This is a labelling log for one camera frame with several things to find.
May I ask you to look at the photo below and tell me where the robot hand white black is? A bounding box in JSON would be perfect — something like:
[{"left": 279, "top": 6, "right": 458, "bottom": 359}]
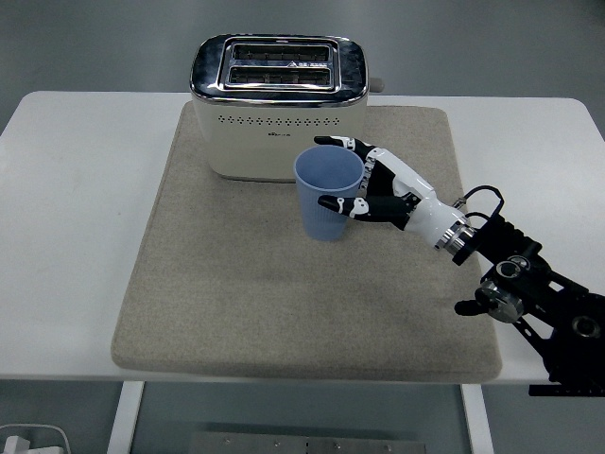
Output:
[{"left": 314, "top": 135, "right": 465, "bottom": 248}]

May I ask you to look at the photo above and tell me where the blue plastic cup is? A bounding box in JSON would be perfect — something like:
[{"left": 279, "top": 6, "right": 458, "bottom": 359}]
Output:
[{"left": 293, "top": 145, "right": 366, "bottom": 243}]

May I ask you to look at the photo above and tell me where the white chrome two-slot toaster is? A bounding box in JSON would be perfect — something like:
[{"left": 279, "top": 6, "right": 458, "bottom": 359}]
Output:
[{"left": 188, "top": 33, "right": 387, "bottom": 184}]

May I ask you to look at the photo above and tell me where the beige felt table mat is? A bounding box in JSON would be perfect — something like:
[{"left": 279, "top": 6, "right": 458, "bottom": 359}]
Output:
[{"left": 110, "top": 102, "right": 503, "bottom": 382}]

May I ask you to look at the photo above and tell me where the white table leg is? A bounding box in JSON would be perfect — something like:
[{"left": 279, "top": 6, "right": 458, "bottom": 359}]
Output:
[
  {"left": 460, "top": 383, "right": 495, "bottom": 454},
  {"left": 106, "top": 380, "right": 146, "bottom": 454}
]

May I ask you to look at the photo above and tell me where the black table control panel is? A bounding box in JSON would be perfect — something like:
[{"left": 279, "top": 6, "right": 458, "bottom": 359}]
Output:
[{"left": 527, "top": 385, "right": 605, "bottom": 398}]

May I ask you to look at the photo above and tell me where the white plug adapter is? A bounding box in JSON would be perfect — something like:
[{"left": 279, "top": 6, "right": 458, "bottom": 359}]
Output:
[{"left": 1, "top": 435, "right": 32, "bottom": 454}]

